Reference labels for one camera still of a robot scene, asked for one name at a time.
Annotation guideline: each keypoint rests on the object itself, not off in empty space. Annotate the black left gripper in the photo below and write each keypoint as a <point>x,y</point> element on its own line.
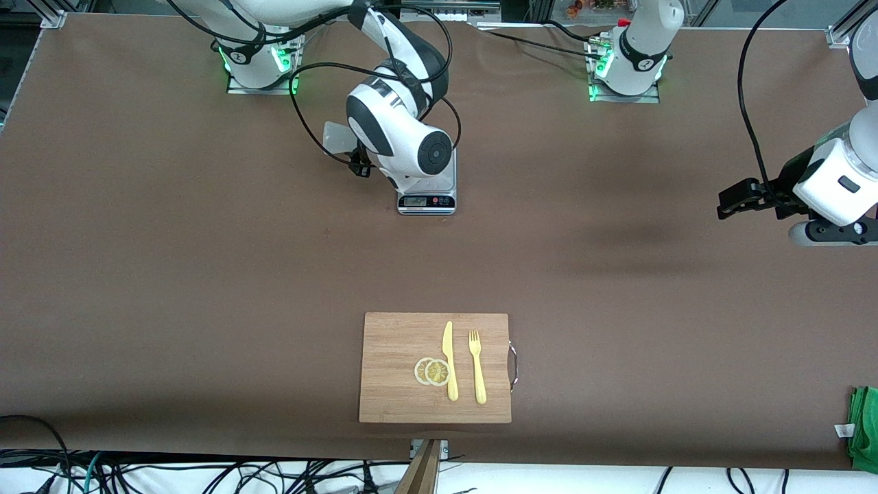
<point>787,180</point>

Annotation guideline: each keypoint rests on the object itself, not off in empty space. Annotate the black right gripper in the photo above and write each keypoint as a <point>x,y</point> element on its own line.
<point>355,157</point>

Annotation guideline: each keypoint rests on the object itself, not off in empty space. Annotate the translucent squeeze bottle orange cap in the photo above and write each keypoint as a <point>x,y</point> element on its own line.
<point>337,137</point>

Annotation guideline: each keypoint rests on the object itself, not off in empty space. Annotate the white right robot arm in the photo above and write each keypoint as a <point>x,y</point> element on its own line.
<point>405,137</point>

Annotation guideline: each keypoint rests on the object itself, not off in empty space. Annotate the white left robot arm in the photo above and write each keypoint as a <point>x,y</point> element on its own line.
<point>641,62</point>

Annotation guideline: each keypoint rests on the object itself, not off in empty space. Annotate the silver digital kitchen scale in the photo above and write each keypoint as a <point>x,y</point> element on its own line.
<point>426,201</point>

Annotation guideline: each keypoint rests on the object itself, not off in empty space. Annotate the white power strip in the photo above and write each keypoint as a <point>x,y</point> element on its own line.
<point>449,16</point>

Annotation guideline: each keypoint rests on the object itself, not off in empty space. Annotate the wooden cutting board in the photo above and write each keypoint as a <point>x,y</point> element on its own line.
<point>391,363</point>

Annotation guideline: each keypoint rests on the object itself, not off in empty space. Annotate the lemon slice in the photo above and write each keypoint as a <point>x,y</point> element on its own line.
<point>419,371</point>
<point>437,372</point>

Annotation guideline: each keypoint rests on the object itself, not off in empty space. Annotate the yellow plastic knife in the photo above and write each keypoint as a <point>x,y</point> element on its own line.
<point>451,363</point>

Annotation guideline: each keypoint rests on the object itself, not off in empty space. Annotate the brown paper table cover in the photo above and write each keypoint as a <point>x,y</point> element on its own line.
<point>617,377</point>

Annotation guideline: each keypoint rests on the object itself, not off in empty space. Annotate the yellow plastic fork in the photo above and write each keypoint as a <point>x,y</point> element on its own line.
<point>478,374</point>

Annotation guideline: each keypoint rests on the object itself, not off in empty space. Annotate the white cloth label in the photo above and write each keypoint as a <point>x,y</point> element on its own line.
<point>844,431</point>

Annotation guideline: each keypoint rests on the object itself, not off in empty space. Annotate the green cloth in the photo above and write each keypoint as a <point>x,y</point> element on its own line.
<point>865,429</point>

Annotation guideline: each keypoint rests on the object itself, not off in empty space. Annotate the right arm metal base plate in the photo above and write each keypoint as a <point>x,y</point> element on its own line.
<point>260,90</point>

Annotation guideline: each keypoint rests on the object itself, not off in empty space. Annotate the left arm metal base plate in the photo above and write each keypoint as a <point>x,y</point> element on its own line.
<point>624,99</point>

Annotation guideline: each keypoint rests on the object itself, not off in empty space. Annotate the aluminium corner bracket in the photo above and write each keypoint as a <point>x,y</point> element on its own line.
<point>53,19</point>
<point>838,36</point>

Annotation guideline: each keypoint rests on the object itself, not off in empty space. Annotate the metal post bracket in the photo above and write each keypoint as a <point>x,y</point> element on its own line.
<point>414,447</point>

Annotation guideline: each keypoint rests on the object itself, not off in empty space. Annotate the wooden post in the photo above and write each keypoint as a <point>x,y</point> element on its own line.
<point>422,473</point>

